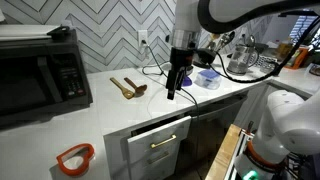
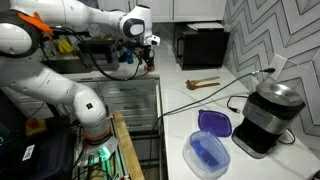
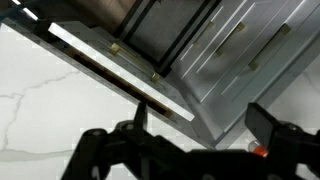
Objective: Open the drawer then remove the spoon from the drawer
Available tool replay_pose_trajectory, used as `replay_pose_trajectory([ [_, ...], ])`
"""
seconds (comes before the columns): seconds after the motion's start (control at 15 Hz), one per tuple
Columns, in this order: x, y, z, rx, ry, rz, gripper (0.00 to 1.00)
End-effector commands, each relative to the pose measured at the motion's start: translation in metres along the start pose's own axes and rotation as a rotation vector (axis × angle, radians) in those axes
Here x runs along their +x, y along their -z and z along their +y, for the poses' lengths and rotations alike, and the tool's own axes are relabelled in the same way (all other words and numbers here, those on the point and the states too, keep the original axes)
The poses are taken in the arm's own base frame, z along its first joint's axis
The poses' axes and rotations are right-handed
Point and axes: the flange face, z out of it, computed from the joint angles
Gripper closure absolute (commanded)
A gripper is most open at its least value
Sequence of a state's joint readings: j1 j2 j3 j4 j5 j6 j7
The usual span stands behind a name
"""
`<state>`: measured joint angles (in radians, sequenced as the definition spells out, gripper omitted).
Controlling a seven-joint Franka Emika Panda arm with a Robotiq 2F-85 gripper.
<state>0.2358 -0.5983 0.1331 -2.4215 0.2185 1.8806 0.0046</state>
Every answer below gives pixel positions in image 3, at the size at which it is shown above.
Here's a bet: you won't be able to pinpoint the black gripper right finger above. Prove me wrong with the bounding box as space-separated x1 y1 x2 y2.
245 103 281 149

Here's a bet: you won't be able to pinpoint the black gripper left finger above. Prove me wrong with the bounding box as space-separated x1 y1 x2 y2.
133 102 147 130

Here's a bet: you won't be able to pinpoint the white drawer with gold handle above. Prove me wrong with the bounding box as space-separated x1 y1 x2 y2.
48 21 195 122

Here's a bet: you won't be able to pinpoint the grey lower cabinet drawers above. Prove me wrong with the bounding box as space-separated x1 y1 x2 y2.
169 0 320 149

